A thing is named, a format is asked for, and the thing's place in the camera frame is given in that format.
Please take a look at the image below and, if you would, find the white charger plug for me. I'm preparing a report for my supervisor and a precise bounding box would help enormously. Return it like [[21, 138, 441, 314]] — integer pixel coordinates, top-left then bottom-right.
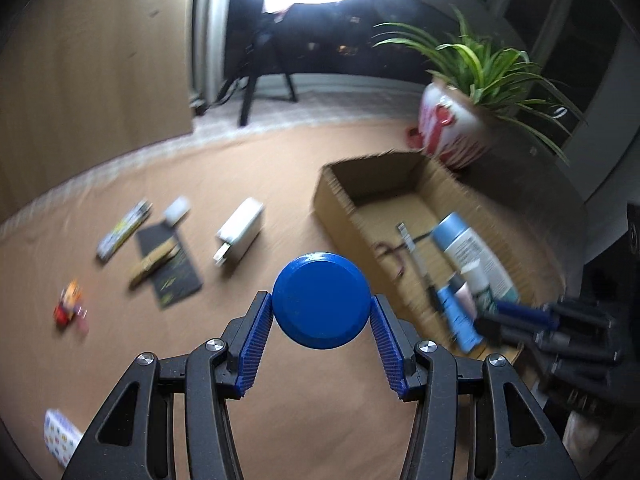
[[215, 197, 266, 267]]

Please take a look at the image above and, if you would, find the round blue tin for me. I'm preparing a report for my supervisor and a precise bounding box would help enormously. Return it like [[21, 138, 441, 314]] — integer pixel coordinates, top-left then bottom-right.
[[272, 251, 373, 350]]

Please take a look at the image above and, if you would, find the green and white lip balm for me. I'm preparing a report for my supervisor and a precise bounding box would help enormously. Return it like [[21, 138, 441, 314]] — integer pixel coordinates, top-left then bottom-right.
[[462, 265, 497, 311]]

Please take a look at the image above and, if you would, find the black card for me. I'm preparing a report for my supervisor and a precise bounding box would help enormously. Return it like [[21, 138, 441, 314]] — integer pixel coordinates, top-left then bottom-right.
[[136, 224, 205, 309]]

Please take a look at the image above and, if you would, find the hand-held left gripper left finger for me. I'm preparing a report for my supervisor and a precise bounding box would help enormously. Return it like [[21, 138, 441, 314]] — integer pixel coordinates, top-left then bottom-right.
[[60, 290, 276, 480]]

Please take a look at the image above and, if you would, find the small white eraser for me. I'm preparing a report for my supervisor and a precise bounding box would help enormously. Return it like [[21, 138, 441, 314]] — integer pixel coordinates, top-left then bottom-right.
[[164, 196, 192, 226]]

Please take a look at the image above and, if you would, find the white dotted tissue pack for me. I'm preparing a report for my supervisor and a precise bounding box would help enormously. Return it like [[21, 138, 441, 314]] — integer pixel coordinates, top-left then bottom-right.
[[44, 409, 83, 466]]

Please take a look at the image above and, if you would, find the potted spider plant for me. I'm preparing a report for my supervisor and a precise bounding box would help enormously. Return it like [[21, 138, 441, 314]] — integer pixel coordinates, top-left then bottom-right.
[[372, 5, 588, 171]]

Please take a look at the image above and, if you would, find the light oak board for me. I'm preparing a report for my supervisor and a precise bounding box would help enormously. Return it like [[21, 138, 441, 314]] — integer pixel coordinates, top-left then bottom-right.
[[0, 0, 196, 221]]

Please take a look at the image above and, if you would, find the clear black gel pen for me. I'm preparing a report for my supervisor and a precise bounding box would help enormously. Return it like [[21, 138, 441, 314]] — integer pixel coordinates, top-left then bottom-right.
[[396, 222, 451, 321]]

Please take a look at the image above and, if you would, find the black tripod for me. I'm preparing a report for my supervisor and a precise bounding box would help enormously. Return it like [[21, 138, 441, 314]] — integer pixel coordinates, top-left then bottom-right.
[[215, 7, 298, 128]]

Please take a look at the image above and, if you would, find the dark side table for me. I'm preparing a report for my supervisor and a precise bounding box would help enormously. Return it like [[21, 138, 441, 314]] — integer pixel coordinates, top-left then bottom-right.
[[440, 125, 626, 311]]

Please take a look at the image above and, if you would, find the patterned white lighter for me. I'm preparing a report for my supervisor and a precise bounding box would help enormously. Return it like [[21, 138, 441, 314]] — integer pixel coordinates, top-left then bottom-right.
[[96, 200, 153, 263]]

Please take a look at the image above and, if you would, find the wooden clothespin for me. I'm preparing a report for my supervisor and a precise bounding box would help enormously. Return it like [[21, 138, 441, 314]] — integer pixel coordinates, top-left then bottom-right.
[[128, 242, 181, 288]]

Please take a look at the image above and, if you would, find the blue case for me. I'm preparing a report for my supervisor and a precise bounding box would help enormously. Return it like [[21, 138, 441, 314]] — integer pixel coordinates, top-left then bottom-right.
[[435, 285, 483, 353]]

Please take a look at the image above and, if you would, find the small pink tube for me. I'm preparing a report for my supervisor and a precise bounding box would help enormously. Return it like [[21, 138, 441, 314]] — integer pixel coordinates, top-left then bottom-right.
[[450, 276, 478, 316]]

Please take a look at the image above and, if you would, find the cardboard box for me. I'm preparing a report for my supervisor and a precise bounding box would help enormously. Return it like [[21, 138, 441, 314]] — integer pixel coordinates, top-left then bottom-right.
[[313, 152, 566, 361]]

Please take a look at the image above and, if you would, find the small red toy figure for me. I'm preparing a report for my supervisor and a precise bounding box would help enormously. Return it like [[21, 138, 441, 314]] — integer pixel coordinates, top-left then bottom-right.
[[54, 280, 90, 333]]

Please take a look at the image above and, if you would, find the white bottle with blue cap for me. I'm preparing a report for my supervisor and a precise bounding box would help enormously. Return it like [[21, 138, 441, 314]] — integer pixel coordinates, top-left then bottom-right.
[[431, 211, 521, 306]]

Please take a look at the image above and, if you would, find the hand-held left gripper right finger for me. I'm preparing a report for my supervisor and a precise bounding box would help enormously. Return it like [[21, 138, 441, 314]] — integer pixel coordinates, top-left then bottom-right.
[[370, 294, 583, 480]]

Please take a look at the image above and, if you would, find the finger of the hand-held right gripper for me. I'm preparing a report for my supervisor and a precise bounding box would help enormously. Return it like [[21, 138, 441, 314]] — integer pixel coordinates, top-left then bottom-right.
[[475, 316, 571, 353], [492, 300, 557, 330]]

